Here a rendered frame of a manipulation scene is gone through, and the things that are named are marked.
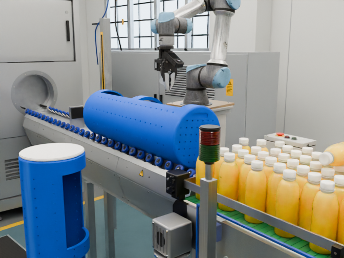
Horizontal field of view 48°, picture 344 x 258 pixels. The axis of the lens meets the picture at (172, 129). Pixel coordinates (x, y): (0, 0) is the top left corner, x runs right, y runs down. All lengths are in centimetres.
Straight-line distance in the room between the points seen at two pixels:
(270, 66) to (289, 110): 108
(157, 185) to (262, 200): 61
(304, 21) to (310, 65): 46
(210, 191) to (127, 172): 91
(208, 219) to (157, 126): 66
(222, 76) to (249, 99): 128
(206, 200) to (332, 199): 35
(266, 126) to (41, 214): 242
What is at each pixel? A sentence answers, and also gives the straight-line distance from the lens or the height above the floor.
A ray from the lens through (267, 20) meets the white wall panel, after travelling 461.
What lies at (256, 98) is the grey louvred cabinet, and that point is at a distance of 345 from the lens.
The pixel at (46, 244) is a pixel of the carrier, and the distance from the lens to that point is 181.
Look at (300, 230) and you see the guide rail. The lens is 120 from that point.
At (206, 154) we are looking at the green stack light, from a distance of 111.
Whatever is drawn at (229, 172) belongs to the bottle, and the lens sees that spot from 140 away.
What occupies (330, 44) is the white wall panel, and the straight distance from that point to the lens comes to 434.
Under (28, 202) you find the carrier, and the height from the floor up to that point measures 84.
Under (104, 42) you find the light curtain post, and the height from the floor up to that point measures 152.
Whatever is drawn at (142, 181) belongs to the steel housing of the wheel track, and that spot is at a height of 85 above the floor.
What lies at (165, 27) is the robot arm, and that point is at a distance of 183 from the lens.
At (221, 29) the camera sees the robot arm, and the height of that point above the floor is 158.
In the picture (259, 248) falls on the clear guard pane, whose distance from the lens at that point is 123.
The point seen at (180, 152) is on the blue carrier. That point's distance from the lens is 167.
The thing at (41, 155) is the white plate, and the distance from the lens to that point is 172.
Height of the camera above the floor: 148
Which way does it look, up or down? 12 degrees down
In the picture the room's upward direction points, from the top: straight up
